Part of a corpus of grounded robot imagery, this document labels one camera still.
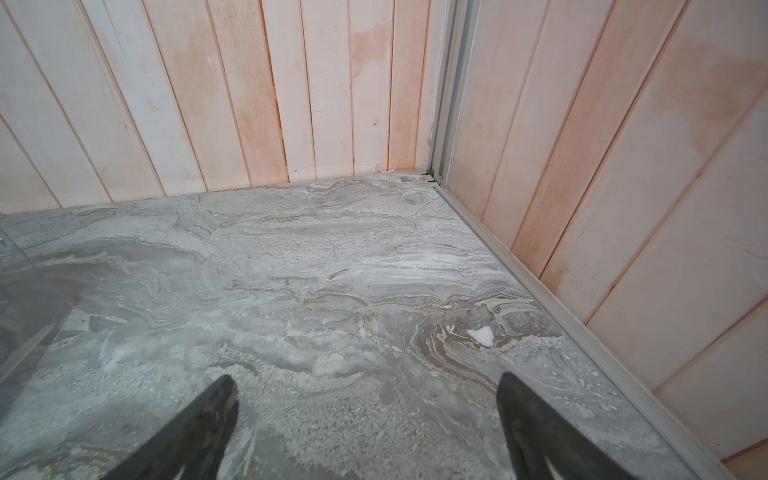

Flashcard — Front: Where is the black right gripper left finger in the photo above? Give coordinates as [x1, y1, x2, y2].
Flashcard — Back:
[105, 374, 239, 479]

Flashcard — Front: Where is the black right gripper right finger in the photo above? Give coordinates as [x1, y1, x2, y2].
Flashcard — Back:
[496, 372, 633, 479]

